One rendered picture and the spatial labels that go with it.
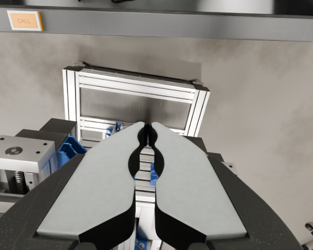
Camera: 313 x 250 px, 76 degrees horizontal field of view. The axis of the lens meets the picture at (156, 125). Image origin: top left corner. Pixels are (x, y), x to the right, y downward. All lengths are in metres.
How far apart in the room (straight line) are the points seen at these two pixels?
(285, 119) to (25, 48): 1.88
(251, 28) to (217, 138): 1.31
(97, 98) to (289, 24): 1.04
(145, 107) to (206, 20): 0.90
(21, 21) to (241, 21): 0.39
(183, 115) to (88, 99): 0.59
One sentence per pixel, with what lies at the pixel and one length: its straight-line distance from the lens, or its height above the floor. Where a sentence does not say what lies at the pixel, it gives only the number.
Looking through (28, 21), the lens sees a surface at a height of 0.96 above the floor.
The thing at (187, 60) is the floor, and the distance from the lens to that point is 1.40.
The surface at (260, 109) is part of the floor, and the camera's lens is 1.68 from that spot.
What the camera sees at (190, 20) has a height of 0.95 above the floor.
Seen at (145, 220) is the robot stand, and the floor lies 0.95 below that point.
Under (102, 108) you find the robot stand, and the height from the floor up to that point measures 0.21.
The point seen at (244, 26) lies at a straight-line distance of 0.44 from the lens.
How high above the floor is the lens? 1.36
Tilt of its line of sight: 62 degrees down
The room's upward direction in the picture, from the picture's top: 178 degrees clockwise
